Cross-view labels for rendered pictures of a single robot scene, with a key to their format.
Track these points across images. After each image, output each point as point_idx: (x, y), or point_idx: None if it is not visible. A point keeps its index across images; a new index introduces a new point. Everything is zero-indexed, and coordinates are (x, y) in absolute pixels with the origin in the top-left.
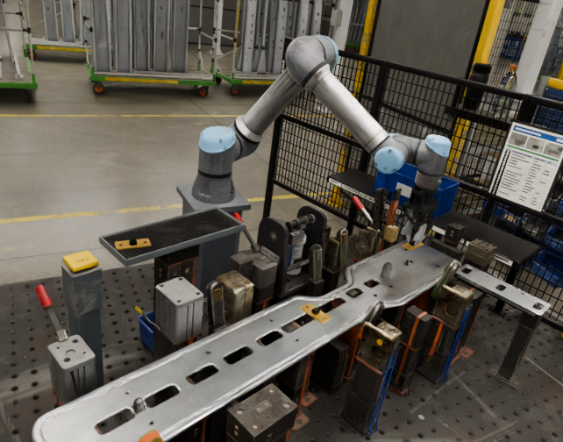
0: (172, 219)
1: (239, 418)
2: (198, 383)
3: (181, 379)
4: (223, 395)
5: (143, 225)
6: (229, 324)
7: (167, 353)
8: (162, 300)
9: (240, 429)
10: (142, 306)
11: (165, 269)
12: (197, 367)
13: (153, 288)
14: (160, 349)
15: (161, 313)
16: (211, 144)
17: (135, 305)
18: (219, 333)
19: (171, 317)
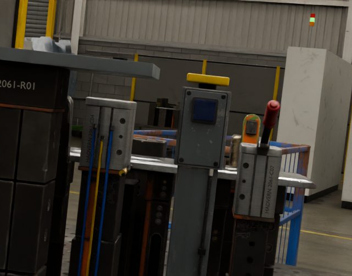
0: None
1: (163, 141)
2: (153, 159)
3: (164, 161)
4: (145, 155)
5: (64, 55)
6: None
7: (120, 203)
8: (131, 115)
9: (165, 148)
10: None
11: (60, 122)
12: (138, 159)
13: (44, 190)
14: (117, 211)
15: (129, 138)
16: None
17: (123, 170)
18: (78, 153)
19: (132, 130)
